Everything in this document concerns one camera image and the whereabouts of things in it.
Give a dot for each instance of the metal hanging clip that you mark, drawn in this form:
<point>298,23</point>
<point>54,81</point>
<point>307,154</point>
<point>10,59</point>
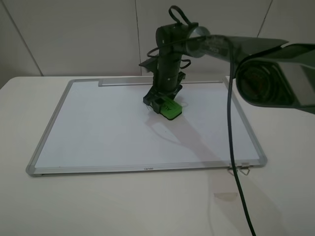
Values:
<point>232,169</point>
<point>245,168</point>

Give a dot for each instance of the left metal hanging clip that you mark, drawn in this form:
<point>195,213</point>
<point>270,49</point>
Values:
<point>232,169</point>

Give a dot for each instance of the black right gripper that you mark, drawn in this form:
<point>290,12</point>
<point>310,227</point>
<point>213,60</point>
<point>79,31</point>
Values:
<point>166,80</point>

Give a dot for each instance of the clear tape piece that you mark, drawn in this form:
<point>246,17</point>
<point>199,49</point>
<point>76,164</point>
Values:
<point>226,196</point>

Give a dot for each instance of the green whiteboard eraser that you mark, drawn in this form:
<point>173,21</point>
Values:
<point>170,109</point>

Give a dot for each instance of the right metal hanging clip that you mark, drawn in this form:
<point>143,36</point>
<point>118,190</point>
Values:
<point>245,168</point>

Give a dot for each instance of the white aluminium-framed whiteboard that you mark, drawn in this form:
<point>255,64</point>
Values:
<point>100,125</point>

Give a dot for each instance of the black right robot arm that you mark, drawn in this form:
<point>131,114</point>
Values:
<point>268,73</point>

